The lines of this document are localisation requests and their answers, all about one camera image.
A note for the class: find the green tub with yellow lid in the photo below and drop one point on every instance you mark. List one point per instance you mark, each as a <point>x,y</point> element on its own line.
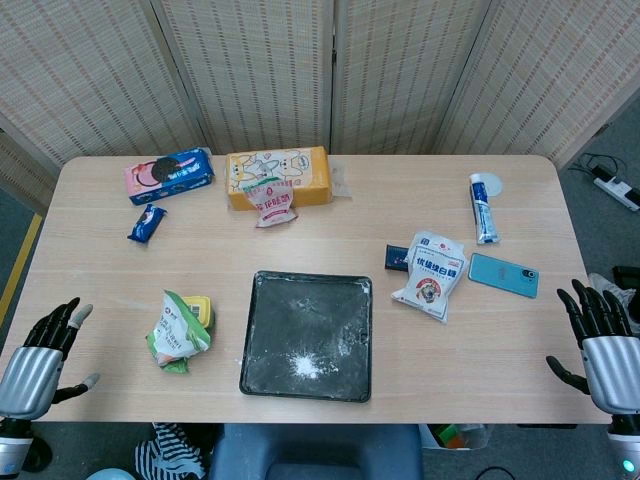
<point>200,306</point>

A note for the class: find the beige woven folding screen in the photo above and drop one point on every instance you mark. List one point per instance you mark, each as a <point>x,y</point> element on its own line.
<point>250,75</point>

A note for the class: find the black white striped cloth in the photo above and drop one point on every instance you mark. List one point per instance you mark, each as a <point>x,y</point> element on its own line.
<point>167,450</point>

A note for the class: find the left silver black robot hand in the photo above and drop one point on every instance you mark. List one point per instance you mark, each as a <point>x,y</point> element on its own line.
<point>27,380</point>

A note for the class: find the dark blue small box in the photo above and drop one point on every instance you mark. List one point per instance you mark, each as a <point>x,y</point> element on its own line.
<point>396,257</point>

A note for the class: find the light blue ball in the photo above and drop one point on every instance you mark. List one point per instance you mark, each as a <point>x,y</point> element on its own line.
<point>111,475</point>

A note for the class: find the black baking tray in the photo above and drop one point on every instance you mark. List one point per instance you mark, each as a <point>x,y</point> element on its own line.
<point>305,320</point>

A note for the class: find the green white corn starch bag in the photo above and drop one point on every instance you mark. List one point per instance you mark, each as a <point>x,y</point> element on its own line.
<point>177,332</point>

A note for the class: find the clear box with colourful items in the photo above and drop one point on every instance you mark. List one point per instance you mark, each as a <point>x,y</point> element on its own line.
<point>450,436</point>

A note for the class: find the white round disc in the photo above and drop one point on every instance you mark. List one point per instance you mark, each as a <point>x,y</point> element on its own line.
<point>496,186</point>

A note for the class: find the blue chair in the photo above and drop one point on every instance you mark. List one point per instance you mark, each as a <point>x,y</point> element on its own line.
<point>315,450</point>

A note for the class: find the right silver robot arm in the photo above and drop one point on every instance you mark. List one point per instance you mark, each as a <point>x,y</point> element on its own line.
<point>626,450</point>

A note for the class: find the grey sneaker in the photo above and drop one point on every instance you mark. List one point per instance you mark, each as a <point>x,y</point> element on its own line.
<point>600,281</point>

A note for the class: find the small blue cookie packet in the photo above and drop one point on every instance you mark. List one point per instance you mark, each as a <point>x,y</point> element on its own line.
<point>147,224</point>

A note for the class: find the teal smartphone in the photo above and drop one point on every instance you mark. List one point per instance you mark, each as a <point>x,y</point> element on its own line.
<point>502,275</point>

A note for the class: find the blue white toothpaste tube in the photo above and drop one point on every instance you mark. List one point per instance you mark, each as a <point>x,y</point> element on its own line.
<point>484,215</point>

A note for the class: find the yellow tissue pack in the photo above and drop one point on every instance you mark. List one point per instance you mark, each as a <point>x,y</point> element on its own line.
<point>305,175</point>

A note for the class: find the black rounded object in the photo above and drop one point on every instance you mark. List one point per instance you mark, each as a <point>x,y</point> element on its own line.
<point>42,455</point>

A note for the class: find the blue pink cookie box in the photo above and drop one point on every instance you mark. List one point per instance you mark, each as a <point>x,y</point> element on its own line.
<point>170,175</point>

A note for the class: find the white sugar bag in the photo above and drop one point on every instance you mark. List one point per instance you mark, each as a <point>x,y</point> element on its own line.
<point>430,280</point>

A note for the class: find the white power strip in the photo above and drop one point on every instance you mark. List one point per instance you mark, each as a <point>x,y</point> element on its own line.
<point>620,191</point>

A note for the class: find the red white small packet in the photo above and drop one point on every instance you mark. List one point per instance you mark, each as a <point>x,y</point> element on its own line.
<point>272,205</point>

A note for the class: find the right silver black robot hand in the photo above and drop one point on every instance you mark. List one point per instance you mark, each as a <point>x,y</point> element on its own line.
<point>615,370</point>

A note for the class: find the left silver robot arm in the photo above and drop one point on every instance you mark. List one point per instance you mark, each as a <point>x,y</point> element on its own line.
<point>14,445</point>

